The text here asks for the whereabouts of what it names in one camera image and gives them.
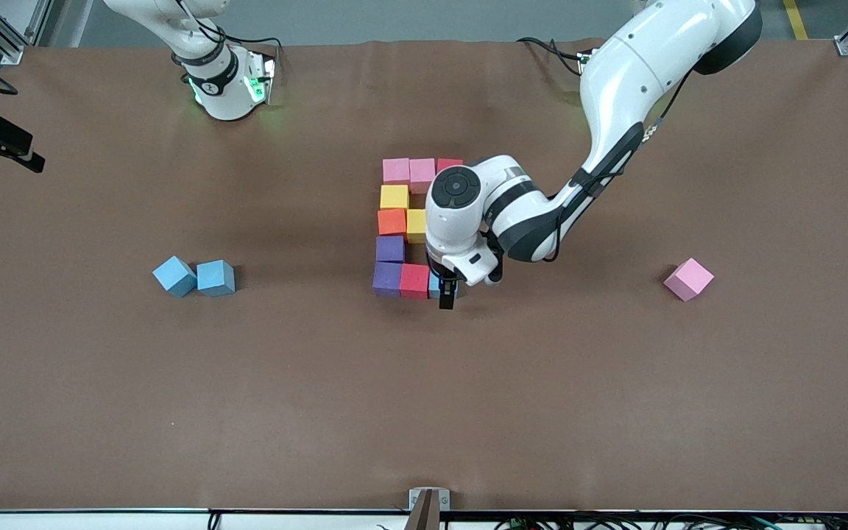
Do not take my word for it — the orange foam cube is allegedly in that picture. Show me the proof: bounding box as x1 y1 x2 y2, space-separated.
377 208 408 237

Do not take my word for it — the brown table mat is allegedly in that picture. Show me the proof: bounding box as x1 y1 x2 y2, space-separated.
0 38 848 512

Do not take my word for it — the yellow floor tape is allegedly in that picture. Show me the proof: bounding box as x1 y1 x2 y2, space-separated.
782 0 812 41

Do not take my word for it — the black cable bundle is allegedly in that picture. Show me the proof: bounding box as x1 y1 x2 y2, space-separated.
494 514 848 530

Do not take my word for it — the white table edge rail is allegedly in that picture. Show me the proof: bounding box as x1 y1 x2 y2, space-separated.
0 510 848 530

